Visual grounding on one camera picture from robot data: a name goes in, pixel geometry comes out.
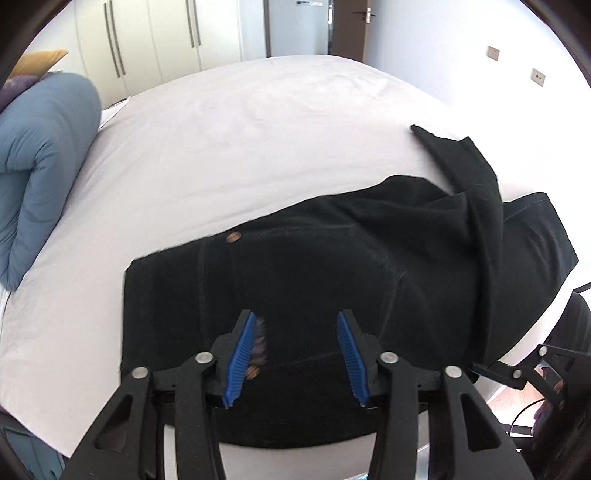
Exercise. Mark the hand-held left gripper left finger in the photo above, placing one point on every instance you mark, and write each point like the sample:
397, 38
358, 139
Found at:
240, 355

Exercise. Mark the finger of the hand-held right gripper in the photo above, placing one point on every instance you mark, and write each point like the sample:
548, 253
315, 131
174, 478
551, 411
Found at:
498, 371

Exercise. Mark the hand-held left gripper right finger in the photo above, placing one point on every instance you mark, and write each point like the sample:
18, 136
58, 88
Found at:
351, 362

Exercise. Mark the black pants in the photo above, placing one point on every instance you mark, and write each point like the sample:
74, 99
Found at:
323, 258

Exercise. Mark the bed with white sheet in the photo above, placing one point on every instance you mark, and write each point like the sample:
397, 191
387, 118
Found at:
231, 138

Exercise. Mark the blue folded duvet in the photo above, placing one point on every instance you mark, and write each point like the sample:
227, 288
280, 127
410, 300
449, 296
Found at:
41, 152

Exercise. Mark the dark brown door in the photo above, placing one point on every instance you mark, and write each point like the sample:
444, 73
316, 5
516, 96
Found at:
346, 37

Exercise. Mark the white wardrobe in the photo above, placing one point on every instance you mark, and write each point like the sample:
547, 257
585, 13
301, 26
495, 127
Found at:
152, 41

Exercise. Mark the pale grey door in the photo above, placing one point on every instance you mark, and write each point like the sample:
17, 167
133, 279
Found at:
300, 27

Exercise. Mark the yellow pillow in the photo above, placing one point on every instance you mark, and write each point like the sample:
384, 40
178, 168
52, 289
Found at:
41, 59

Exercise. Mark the wall switch plate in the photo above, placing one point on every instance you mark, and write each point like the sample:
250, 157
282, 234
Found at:
538, 76
493, 53

